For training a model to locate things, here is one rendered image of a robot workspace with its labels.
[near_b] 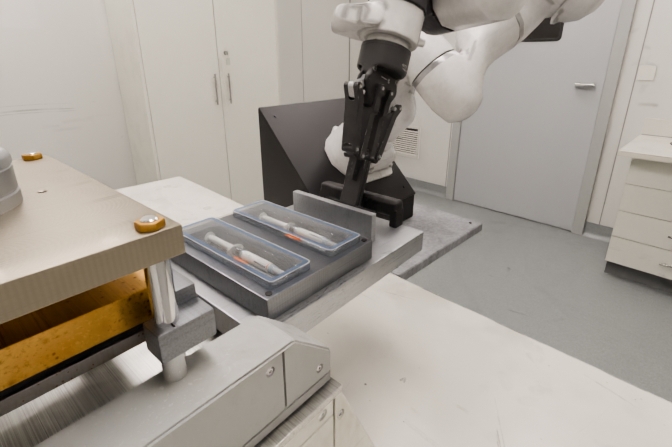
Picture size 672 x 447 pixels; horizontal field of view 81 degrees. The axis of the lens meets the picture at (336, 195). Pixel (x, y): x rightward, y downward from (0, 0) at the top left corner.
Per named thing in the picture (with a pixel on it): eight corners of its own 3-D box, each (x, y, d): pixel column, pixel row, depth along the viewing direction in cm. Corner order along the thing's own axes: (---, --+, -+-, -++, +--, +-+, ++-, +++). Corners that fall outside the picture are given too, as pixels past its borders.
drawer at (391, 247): (263, 371, 36) (257, 299, 33) (151, 285, 49) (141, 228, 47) (422, 255, 57) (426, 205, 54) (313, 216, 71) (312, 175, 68)
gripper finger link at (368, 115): (387, 86, 56) (382, 83, 55) (368, 161, 57) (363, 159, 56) (365, 85, 59) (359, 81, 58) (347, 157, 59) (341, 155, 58)
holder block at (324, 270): (268, 323, 37) (266, 299, 36) (164, 255, 49) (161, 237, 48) (372, 258, 48) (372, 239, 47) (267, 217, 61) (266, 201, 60)
